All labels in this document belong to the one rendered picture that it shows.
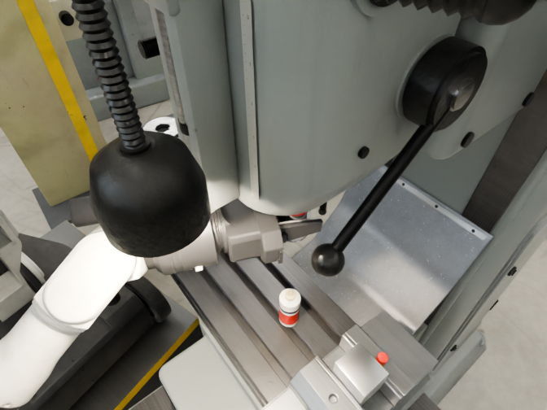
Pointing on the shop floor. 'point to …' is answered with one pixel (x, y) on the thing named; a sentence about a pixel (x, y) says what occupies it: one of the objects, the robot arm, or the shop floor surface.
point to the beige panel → (45, 106)
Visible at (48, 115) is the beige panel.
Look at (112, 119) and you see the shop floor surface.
